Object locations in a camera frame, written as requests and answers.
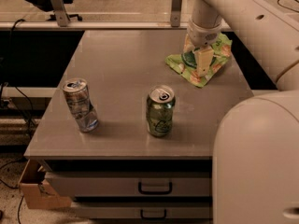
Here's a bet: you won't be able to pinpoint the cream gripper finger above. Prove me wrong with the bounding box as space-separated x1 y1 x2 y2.
193 46 214 77
183 35 195 53

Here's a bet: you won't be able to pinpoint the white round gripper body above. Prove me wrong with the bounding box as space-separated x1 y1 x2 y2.
187 19 221 47

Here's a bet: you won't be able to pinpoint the green rice chip bag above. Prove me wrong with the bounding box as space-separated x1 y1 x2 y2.
165 33 232 88

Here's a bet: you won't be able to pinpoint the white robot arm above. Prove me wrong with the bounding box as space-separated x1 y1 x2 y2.
188 0 299 224

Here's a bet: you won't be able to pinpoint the green soda can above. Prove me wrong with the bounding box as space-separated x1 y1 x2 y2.
146 85 176 137

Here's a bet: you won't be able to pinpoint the crushed silver soda can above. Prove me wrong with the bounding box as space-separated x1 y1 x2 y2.
62 77 98 133

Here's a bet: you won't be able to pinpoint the grey drawer cabinet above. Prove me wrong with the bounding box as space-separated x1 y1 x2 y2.
25 30 251 224

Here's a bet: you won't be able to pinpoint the upper grey drawer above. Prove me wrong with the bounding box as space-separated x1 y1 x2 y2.
46 171 211 197

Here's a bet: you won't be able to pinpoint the grey drawer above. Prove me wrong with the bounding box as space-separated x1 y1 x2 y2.
71 202 212 220
46 171 211 197

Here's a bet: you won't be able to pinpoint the lower grey drawer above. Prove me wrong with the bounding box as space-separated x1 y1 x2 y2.
71 202 212 220

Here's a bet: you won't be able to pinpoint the cardboard box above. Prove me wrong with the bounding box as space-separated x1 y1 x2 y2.
19 161 71 210

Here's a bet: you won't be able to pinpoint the middle metal bracket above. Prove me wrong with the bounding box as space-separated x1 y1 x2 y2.
170 0 182 27

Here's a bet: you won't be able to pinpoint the metal bracket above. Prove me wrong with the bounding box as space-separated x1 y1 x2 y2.
50 0 70 27
170 0 182 27

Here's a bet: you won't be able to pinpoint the left metal bracket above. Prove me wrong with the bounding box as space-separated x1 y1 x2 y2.
50 0 70 27

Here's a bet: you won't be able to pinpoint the black cable left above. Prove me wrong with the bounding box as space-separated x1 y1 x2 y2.
0 18 38 224

